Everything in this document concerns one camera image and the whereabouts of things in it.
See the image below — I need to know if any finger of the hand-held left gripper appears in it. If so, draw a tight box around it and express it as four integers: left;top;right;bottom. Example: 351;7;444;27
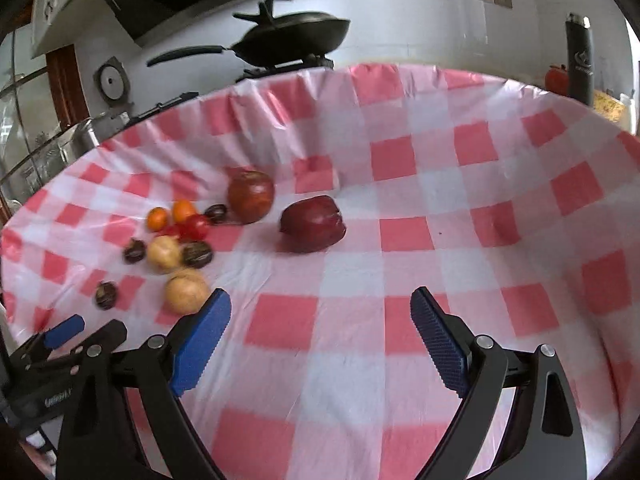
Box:
17;314;85;367

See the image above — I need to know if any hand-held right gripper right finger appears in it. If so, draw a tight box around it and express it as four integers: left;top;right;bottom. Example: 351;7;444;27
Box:
410;286;587;480

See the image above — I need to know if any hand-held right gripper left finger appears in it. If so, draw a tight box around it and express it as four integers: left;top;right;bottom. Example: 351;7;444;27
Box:
55;287;233;480

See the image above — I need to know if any red white checkered tablecloth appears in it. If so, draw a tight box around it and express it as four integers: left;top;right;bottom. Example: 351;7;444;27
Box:
0;62;640;480

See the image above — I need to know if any round red apple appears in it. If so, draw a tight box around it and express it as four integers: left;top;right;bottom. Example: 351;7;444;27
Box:
227;170;276;225

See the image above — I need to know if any dark red apple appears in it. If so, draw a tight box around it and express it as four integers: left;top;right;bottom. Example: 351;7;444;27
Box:
279;195;347;253

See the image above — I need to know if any glass door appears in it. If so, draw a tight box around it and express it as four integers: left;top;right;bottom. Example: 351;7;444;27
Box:
0;25;66;221

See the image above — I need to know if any round white dial gauge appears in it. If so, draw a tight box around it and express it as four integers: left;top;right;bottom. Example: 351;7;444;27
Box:
94;56;132;106

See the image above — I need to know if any black gas stove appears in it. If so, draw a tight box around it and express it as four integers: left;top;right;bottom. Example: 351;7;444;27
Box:
131;54;335;122

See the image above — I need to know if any red container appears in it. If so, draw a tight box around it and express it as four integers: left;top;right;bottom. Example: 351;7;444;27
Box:
544;64;571;96

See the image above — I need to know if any yellow patterned packet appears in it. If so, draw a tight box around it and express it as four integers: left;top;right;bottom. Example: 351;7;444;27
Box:
592;87;632;126

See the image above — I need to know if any black thermos bottle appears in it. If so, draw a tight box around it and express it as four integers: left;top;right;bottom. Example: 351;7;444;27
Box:
565;12;596;107

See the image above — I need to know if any black wok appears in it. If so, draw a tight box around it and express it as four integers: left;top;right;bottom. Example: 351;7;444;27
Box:
146;11;352;68

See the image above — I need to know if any black cooking utensil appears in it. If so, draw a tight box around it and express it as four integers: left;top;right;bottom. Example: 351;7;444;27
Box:
233;0;296;26

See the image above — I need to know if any brown wooden door frame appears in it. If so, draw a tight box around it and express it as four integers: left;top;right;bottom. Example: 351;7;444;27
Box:
46;44;91;133

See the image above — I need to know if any white wall cabinet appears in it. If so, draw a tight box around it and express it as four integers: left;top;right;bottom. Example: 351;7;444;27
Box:
30;0;101;58

